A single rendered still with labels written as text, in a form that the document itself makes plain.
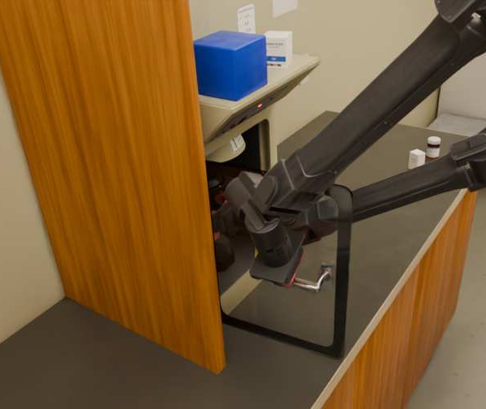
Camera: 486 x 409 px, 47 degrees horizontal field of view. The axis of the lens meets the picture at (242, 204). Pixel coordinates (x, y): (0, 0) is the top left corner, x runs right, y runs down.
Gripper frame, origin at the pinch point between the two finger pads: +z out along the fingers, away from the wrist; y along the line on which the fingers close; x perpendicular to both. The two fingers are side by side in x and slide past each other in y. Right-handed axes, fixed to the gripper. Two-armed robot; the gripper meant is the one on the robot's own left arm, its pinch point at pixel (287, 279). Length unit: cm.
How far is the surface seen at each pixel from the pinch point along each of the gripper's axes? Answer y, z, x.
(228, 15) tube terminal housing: -35, -30, -20
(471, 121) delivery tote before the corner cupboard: -242, 204, -9
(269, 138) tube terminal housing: -34.3, 2.5, -19.3
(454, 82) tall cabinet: -262, 189, -25
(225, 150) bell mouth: -22.9, -5.0, -23.0
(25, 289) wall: 15, 14, -67
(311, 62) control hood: -40.0, -15.8, -7.8
